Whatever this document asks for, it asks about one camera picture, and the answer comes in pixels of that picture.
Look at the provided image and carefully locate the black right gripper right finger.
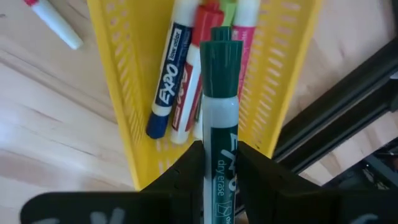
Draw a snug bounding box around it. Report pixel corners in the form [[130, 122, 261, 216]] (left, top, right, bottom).
[[236, 141, 398, 224]]

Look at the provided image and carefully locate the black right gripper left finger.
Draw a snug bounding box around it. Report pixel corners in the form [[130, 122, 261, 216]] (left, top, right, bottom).
[[20, 139, 206, 224]]

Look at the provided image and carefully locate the red Expo dry-erase marker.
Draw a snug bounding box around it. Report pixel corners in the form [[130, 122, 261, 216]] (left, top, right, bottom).
[[170, 1, 225, 146]]

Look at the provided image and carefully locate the blue Expo dry-erase marker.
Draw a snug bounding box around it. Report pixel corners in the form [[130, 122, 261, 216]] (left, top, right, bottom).
[[146, 0, 200, 140]]

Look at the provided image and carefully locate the green Expo dry-erase marker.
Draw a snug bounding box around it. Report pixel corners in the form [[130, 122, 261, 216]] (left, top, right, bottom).
[[199, 26, 244, 224]]

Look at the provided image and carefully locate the pink Expo dry-erase marker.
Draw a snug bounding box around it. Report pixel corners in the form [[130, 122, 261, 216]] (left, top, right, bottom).
[[231, 0, 261, 102]]

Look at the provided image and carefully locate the thin red white marker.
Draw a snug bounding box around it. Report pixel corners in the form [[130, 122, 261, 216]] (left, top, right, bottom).
[[24, 0, 84, 50]]

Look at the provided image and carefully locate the yellow plastic basket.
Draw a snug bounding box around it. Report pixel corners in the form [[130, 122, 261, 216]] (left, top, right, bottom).
[[86, 0, 323, 191]]

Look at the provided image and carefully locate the lime green cap marker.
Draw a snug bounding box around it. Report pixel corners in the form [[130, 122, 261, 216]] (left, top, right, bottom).
[[218, 0, 238, 27]]

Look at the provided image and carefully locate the black aluminium table frame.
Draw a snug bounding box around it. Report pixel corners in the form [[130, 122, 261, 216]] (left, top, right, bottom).
[[273, 37, 398, 187]]

